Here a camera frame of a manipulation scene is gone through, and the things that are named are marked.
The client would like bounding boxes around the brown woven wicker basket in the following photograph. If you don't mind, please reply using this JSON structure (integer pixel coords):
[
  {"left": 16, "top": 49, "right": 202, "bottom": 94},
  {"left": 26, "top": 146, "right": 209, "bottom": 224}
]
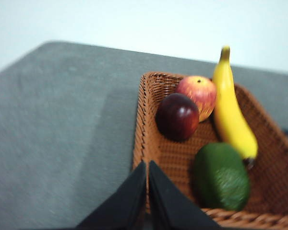
[{"left": 132, "top": 71, "right": 288, "bottom": 230}]

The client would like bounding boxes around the red yellow apple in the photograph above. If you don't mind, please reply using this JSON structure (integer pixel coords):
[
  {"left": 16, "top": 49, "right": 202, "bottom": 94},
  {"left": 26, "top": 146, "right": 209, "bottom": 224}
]
[{"left": 175, "top": 76, "right": 218, "bottom": 123}]

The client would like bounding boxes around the green avocado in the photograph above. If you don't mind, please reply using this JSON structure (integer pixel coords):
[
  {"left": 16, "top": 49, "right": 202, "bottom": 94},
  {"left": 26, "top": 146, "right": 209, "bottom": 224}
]
[{"left": 191, "top": 142, "right": 251, "bottom": 211}]

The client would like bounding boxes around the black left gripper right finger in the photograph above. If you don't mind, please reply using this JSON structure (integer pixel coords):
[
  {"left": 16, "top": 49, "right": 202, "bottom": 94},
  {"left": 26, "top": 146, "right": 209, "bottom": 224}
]
[{"left": 148, "top": 160, "right": 222, "bottom": 230}]

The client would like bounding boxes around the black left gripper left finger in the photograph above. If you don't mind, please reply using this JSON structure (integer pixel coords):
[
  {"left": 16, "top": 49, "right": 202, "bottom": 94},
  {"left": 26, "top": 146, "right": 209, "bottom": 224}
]
[{"left": 76, "top": 160, "right": 147, "bottom": 230}]

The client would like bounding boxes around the yellow banana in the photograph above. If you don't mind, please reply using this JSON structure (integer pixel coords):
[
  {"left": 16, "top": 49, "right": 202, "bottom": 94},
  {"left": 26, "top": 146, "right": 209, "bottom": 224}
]
[{"left": 211, "top": 45, "right": 259, "bottom": 170}]

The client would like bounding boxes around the dark red plum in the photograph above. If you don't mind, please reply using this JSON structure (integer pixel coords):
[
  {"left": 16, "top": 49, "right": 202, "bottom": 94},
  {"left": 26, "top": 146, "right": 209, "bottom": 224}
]
[{"left": 155, "top": 92, "right": 200, "bottom": 141}]

